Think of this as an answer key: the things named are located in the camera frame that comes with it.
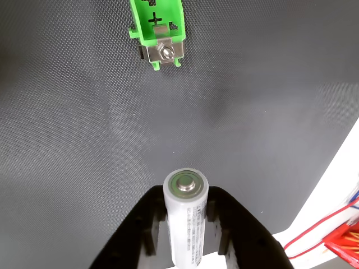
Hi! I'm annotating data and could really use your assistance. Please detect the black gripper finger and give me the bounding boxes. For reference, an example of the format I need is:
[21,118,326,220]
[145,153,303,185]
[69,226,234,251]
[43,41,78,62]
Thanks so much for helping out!
[89,185,169,269]
[206,185,295,269]

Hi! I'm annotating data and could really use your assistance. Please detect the white AA battery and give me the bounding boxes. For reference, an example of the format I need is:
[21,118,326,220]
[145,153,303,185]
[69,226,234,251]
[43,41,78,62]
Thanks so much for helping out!
[162,167,210,269]

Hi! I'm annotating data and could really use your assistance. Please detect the green battery holder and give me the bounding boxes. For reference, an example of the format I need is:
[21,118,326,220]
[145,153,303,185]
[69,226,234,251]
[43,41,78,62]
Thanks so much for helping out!
[128,0,186,72]

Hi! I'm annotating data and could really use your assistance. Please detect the red snack bag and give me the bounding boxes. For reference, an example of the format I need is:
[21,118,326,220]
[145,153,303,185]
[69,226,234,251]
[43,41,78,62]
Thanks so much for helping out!
[322,222,359,269]

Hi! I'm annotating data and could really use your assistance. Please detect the dark grey textured mat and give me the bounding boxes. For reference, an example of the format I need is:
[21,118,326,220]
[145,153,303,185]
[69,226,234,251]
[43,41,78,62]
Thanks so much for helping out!
[0,0,359,257]

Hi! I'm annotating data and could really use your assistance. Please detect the red wire with clip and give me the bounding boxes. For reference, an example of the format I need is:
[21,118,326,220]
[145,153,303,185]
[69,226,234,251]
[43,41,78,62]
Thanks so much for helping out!
[283,196,359,260]

